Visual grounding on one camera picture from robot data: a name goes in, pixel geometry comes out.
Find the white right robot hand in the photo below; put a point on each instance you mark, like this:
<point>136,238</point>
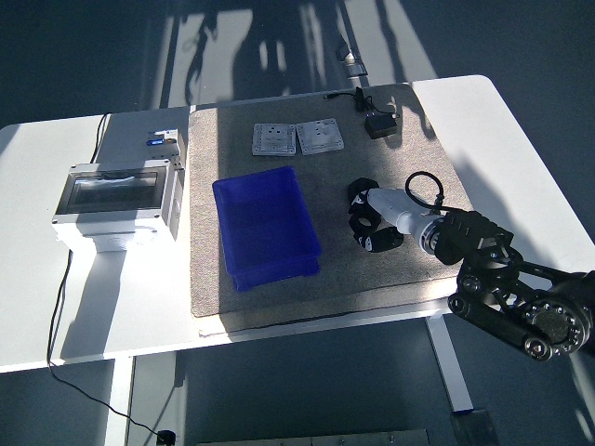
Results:
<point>395,206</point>

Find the blue plastic box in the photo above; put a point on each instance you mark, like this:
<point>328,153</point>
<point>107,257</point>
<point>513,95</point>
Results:
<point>265,218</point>

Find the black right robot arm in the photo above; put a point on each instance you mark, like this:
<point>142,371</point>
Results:
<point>469,232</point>

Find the grey electrical distribution box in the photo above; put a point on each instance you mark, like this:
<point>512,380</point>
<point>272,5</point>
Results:
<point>111,204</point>

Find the grey-brown mat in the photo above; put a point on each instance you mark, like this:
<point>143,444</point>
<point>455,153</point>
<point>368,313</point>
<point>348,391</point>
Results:
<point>325,195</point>

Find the black power adapter plug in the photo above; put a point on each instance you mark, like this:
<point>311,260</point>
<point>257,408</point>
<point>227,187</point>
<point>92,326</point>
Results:
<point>380,126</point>

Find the white socket panel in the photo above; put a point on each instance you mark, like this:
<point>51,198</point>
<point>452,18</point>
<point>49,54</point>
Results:
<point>321,135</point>
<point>274,139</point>

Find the white table leg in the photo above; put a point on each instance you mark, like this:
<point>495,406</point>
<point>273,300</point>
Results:
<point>451,367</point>
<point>118,399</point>

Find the grey table foot block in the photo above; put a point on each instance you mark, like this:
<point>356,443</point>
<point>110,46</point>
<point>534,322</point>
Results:
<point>474,428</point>

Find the circuit breaker with blue lever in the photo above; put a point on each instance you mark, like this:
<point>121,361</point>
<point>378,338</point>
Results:
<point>162,141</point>

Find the black floor plug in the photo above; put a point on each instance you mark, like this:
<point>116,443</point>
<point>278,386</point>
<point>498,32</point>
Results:
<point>166,437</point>

